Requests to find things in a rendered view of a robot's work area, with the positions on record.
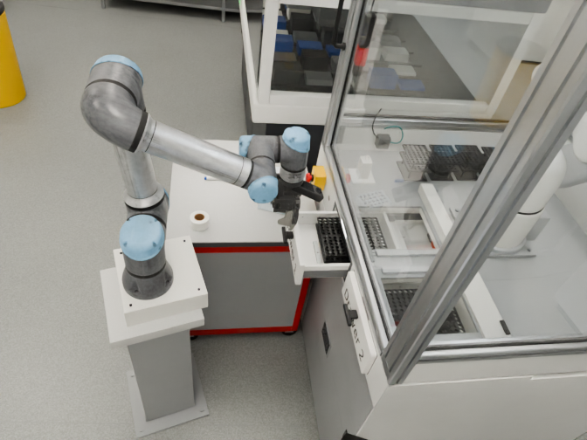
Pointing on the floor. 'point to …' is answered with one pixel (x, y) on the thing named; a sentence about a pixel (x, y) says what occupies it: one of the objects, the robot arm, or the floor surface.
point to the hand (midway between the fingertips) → (292, 223)
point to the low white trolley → (237, 255)
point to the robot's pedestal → (156, 364)
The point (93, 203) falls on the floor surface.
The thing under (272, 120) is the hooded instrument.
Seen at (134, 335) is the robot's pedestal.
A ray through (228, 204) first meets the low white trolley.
